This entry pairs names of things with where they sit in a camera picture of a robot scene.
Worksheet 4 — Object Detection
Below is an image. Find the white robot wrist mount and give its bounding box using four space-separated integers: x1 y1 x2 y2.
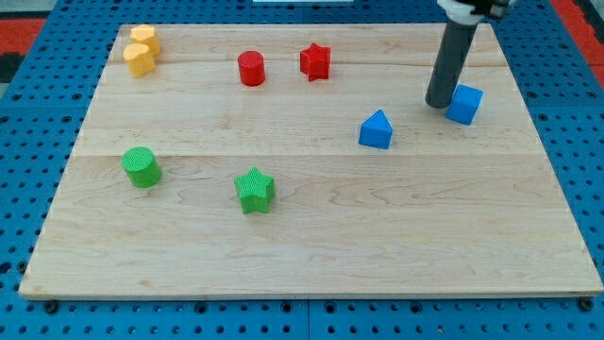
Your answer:
437 0 517 26

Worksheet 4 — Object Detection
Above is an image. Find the blue cube block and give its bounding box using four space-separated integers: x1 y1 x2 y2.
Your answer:
445 84 483 126

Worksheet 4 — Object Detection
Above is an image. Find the yellow heart block front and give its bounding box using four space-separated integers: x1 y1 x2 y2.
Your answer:
123 43 156 77

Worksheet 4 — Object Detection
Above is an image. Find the yellow heart block rear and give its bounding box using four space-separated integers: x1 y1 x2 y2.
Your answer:
130 24 161 56

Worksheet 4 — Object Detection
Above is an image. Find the red cylinder block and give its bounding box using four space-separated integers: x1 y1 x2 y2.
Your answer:
237 50 265 87

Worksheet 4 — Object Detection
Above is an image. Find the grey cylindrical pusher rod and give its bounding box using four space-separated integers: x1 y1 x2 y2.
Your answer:
425 20 478 109

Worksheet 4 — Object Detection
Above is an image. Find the green cylinder block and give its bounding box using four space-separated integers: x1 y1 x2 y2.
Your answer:
121 146 161 188

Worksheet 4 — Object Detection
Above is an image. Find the wooden board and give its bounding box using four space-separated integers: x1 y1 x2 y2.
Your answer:
20 24 603 300

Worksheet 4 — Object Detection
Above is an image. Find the blue triangle block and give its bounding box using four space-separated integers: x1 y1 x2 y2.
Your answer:
358 110 393 149

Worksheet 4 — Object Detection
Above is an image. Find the yellow heart block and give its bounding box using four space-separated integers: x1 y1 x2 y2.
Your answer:
130 24 161 56
123 43 156 77

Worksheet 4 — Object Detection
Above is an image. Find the red star block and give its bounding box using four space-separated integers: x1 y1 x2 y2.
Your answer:
300 42 331 81

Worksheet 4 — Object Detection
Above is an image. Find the green star block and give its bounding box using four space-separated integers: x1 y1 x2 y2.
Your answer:
234 167 276 214

